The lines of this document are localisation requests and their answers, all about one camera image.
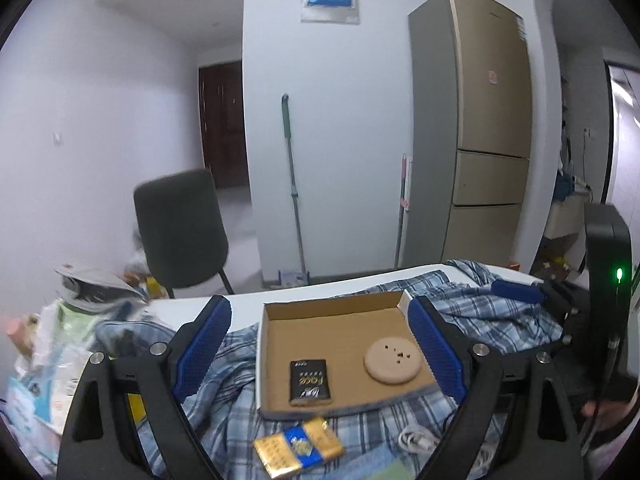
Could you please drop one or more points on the white wall switch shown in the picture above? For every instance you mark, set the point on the white wall switch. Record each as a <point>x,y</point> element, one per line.
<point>58,138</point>

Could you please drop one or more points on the dark grey chair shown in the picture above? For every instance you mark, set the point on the dark grey chair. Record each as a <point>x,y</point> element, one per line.
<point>180,230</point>

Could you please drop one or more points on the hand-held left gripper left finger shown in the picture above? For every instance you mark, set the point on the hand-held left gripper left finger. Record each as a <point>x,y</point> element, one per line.
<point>200,355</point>

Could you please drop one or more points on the blue plaid shirt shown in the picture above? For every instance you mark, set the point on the blue plaid shirt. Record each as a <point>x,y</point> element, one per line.
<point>240,410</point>

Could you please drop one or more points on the green pouch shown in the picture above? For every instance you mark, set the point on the green pouch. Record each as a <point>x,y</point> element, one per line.
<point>395,472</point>

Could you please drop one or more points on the gold and blue packet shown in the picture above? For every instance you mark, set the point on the gold and blue packet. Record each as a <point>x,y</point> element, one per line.
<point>300,447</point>

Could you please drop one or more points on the shallow cardboard box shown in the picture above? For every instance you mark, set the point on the shallow cardboard box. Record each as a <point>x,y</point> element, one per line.
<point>325,330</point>

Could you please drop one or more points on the beige refrigerator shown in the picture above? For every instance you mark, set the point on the beige refrigerator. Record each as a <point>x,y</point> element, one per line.
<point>480,110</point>

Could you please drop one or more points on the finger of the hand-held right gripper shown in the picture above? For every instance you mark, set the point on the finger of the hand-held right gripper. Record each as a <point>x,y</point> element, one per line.
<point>515,291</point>
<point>560,347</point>

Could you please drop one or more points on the person's right hand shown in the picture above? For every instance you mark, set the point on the person's right hand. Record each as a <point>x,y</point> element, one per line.
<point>607,412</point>

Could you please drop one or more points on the dark wooden door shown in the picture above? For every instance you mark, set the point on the dark wooden door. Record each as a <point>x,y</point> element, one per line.
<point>225,125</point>

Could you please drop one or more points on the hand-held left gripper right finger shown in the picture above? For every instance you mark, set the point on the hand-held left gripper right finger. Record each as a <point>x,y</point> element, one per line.
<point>435,355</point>

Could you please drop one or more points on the round cork coaster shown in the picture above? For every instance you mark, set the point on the round cork coaster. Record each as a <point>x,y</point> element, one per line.
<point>392,362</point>

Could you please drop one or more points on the black cigarette pack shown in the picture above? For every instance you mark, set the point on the black cigarette pack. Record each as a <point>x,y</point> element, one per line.
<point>310,382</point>

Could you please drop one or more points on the pile of papers and bags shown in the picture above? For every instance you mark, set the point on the pile of papers and bags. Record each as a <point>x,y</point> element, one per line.
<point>50,350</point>

